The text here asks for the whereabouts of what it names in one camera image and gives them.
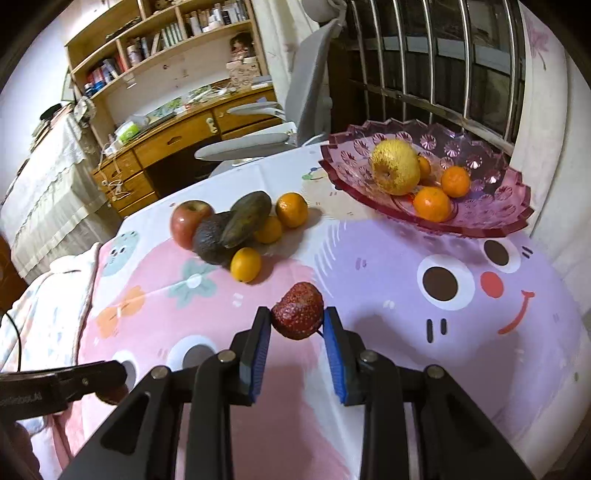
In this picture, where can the yellow pear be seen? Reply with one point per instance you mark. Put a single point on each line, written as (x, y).
(395, 167)

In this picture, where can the dark red jujube fruit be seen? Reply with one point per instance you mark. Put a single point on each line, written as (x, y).
(113, 396)

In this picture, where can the wooden desk with drawers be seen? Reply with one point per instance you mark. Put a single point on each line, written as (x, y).
(162, 161)

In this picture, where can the small yellow kumquat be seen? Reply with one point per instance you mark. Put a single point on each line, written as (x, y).
(245, 265)
(425, 167)

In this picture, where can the dark green cucumber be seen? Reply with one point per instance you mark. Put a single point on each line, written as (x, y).
(248, 214)

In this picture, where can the white floral curtain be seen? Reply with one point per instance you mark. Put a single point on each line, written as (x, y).
(552, 151)

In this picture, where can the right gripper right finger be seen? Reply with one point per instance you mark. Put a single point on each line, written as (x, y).
(343, 348)

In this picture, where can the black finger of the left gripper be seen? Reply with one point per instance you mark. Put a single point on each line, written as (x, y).
(81, 380)

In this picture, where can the white lace covered cabinet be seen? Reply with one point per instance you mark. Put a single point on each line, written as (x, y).
(54, 206)

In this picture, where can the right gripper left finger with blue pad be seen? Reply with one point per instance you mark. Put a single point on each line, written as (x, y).
(253, 345)

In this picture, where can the person's left hand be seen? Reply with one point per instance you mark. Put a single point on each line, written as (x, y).
(18, 461)

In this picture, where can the grey office chair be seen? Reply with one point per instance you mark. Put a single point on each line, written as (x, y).
(304, 107)

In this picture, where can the wooden bookshelf with books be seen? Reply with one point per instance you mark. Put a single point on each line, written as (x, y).
(137, 55)

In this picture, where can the metal window grille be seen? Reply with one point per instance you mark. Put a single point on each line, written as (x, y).
(457, 63)

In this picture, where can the dark avocado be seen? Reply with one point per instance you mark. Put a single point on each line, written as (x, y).
(206, 242)

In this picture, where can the small orange tangerine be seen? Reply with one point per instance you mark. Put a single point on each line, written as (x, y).
(292, 210)

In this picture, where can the wooden door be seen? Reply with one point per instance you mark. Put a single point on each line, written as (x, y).
(12, 286)

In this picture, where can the red apple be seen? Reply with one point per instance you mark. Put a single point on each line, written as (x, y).
(185, 219)

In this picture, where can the pink plastic fruit tray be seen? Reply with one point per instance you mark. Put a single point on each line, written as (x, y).
(492, 201)

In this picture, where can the small red hawthorn fruit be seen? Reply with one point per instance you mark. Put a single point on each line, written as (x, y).
(299, 314)

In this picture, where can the large orange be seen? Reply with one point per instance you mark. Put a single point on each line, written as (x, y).
(433, 204)

